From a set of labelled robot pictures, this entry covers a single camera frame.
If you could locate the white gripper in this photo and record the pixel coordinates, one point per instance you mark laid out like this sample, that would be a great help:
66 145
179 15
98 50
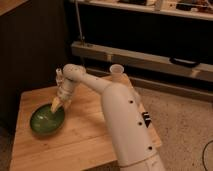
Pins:
64 93

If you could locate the green ceramic bowl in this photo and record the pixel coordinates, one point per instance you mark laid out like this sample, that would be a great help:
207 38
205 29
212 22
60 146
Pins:
44 122

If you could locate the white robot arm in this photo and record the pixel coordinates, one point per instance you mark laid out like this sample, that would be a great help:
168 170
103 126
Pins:
132 143

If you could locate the small clear plastic bottle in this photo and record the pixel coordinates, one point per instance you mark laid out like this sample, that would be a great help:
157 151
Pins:
59 76

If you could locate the clear plastic cup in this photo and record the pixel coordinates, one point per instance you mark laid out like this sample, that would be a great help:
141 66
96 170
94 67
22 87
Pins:
116 71

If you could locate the grey metal case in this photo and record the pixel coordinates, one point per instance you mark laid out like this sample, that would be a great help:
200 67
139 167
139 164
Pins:
141 60

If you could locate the metal vertical pole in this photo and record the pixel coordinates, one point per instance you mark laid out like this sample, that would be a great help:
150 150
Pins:
79 22

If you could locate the wooden shelf board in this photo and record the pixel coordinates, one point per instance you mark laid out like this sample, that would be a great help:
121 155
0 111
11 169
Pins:
146 9

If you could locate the black case handle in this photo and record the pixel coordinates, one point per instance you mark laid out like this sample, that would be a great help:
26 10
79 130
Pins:
183 63

